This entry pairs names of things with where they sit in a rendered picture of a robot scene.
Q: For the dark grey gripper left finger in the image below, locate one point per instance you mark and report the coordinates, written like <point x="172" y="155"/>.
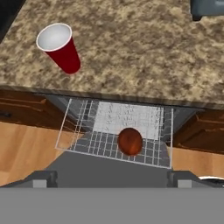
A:
<point x="43" y="178"/>

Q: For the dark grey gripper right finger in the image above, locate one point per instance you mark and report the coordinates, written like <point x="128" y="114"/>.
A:
<point x="183" y="178"/>

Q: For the brown wooden cupboard door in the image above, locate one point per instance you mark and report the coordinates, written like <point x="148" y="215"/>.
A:
<point x="201" y="131"/>
<point x="29" y="109"/>

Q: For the brown wooden bowl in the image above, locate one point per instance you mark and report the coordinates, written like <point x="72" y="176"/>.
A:
<point x="130" y="141"/>

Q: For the grey dishwasher door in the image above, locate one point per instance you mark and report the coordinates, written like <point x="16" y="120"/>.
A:
<point x="108" y="170"/>

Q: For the grey dishwasher body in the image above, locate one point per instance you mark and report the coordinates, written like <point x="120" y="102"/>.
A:
<point x="62" y="106"/>

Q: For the red plastic cup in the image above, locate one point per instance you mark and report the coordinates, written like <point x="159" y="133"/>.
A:
<point x="62" y="49"/>

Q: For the white round object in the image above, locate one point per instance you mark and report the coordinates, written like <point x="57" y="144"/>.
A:
<point x="212" y="179"/>

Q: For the dark grey appliance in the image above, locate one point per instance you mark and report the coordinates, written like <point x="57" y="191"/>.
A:
<point x="207" y="8"/>

